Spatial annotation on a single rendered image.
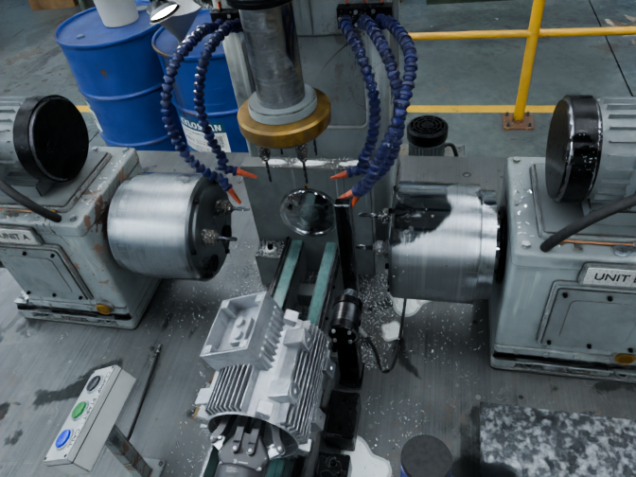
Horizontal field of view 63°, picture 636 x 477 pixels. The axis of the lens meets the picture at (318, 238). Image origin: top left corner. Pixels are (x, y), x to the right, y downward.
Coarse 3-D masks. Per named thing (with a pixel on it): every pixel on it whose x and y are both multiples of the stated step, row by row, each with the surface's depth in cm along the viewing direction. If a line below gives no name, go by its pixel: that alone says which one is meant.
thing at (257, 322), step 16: (240, 304) 95; (256, 304) 94; (272, 304) 92; (224, 320) 95; (240, 320) 91; (256, 320) 87; (272, 320) 90; (208, 336) 90; (224, 336) 93; (240, 336) 88; (256, 336) 86; (272, 336) 89; (208, 352) 87; (224, 352) 85; (240, 352) 84; (256, 352) 85; (272, 352) 88
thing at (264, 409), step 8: (288, 312) 93; (296, 312) 94; (288, 320) 92; (296, 320) 92; (328, 352) 100; (264, 400) 81; (200, 408) 86; (256, 408) 80; (264, 408) 81; (272, 408) 81; (200, 416) 86; (256, 416) 81; (264, 416) 81; (304, 448) 87
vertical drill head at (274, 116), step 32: (256, 32) 85; (288, 32) 86; (256, 64) 90; (288, 64) 90; (256, 96) 96; (288, 96) 93; (320, 96) 101; (256, 128) 95; (288, 128) 94; (320, 128) 96
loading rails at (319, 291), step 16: (288, 240) 132; (288, 256) 129; (304, 256) 135; (336, 256) 126; (288, 272) 126; (304, 272) 136; (320, 272) 124; (336, 272) 125; (272, 288) 121; (288, 288) 122; (304, 288) 131; (320, 288) 121; (336, 288) 126; (288, 304) 122; (304, 304) 132; (320, 304) 117; (320, 320) 113; (336, 352) 119; (208, 464) 93; (272, 464) 93; (288, 464) 91; (304, 464) 99
